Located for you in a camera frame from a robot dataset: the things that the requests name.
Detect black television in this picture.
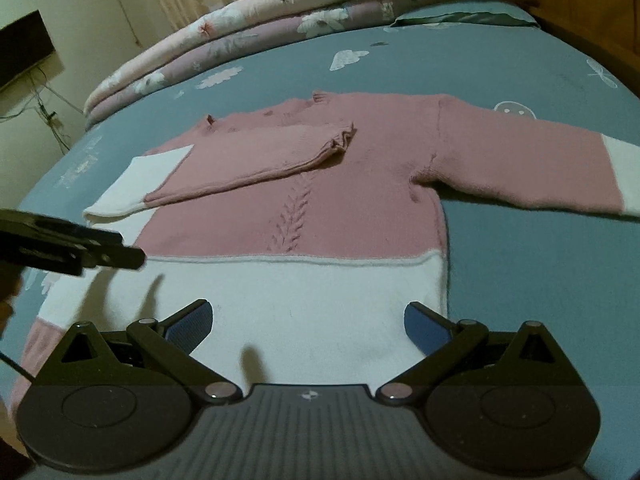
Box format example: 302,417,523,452
0,10,55,89

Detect pink and white knit sweater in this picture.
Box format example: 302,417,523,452
21,92,639,388

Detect person's left hand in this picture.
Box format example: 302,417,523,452
0,266,24,335

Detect black cable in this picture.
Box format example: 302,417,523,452
0,351,39,380

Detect wall cables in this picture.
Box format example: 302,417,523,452
0,66,84,154

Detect purple floral folded quilt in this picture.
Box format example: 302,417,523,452
85,0,454,130

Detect teal lower pillow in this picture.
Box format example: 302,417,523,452
393,0,539,28

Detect wooden headboard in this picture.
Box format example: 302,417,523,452
529,0,639,93

